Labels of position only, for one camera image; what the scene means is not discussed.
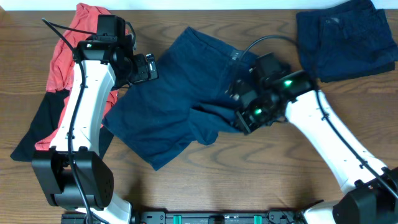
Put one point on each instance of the navy blue shorts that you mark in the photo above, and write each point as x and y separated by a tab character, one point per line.
188	102

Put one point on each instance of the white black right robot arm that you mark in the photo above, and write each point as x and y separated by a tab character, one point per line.
369	187

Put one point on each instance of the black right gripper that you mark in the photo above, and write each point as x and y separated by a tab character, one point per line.
249	125

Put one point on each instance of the folded navy shorts stack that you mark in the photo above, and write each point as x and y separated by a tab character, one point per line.
348	41

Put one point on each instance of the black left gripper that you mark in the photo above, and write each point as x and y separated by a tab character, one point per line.
143	74

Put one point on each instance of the red t-shirt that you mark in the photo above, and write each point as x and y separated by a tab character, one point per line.
61	65

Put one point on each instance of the black garment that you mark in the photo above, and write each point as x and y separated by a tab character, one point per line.
44	123

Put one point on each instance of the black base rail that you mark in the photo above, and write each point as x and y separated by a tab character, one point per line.
271	217

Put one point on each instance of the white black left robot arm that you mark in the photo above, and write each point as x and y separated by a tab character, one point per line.
71	173

